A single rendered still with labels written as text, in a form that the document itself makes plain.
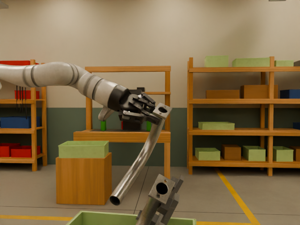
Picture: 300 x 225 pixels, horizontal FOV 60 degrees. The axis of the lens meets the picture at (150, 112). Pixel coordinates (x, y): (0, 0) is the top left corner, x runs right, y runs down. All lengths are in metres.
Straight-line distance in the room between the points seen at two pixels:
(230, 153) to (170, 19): 2.96
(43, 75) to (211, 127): 4.40
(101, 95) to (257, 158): 4.75
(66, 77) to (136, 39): 4.96
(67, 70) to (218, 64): 4.44
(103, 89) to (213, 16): 5.22
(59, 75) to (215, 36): 5.12
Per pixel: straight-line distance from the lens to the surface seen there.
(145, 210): 0.66
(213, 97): 5.07
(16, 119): 5.79
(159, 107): 0.72
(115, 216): 0.99
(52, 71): 0.80
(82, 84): 0.77
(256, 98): 5.25
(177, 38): 5.67
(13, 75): 0.90
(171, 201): 0.63
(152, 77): 5.54
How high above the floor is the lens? 1.35
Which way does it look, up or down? 2 degrees down
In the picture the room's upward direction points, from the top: straight up
